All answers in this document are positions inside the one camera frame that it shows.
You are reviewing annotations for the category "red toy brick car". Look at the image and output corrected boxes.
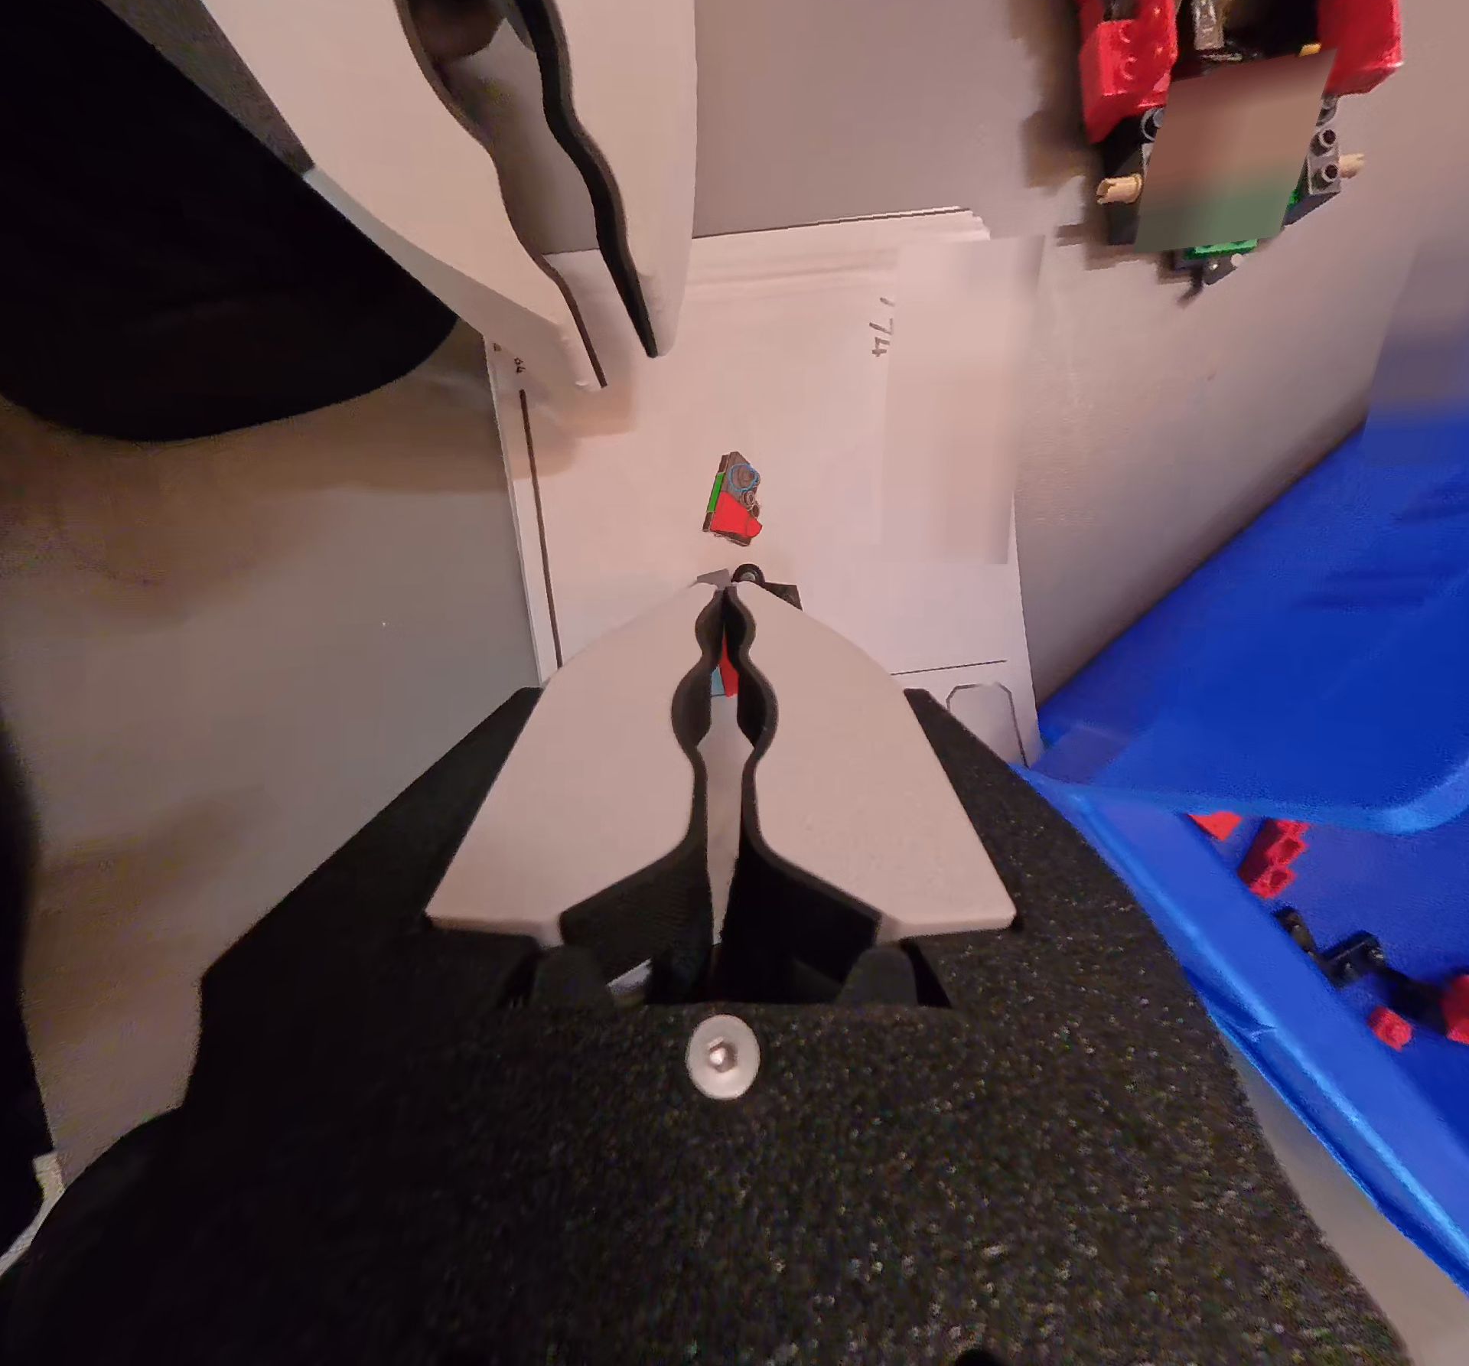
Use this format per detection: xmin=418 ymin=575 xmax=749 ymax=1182
xmin=1055 ymin=0 xmax=1406 ymax=291

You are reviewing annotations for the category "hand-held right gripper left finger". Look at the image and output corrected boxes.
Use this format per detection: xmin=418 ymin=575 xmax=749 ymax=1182
xmin=426 ymin=584 xmax=726 ymax=945

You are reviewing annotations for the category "small red black brick assembly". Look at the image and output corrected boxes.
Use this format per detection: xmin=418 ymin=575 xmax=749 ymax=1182
xmin=690 ymin=560 xmax=804 ymax=701

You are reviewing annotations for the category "red studded brick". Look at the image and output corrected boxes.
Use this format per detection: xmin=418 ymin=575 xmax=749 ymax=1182
xmin=1235 ymin=818 xmax=1312 ymax=900

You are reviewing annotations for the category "black bracket brick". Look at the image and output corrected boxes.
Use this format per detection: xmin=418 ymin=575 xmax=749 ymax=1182
xmin=1275 ymin=905 xmax=1386 ymax=985

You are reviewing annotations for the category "white instruction booklet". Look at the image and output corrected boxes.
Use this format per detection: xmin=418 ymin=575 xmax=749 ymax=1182
xmin=487 ymin=205 xmax=1043 ymax=764

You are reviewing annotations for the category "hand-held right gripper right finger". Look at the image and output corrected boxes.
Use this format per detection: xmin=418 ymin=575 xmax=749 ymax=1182
xmin=732 ymin=584 xmax=1018 ymax=945

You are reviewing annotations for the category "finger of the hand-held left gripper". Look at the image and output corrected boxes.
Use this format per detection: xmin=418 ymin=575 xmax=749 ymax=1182
xmin=442 ymin=0 xmax=701 ymax=360
xmin=127 ymin=0 xmax=610 ymax=388

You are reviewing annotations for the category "large blue plastic bin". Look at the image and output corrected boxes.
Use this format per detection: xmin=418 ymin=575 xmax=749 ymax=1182
xmin=1012 ymin=402 xmax=1469 ymax=1281

